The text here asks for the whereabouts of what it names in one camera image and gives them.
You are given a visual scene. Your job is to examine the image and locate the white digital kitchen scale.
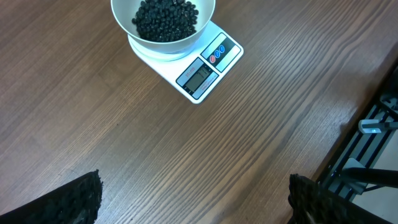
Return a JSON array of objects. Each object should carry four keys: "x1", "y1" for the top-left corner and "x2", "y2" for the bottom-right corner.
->
[{"x1": 128, "y1": 21, "x2": 244, "y2": 104}]

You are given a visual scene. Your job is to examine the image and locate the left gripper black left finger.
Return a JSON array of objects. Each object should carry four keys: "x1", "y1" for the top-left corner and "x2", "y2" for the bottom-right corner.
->
[{"x1": 1, "y1": 170, "x2": 103, "y2": 224}]

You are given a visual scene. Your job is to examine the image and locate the white round bowl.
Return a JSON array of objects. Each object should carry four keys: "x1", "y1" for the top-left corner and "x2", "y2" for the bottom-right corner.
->
[{"x1": 111, "y1": 0, "x2": 216, "y2": 54}]

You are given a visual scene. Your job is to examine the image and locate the black beans in bowl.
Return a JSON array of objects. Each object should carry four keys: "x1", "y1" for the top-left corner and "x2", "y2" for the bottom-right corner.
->
[{"x1": 131, "y1": 0, "x2": 199, "y2": 42}]

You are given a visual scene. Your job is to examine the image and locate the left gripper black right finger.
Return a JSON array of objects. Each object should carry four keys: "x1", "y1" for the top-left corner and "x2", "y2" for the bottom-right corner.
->
[{"x1": 288, "y1": 174, "x2": 387, "y2": 224}]

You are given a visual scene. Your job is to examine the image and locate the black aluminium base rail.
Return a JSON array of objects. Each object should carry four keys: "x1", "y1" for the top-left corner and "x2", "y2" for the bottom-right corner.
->
[{"x1": 317, "y1": 63, "x2": 397, "y2": 201}]

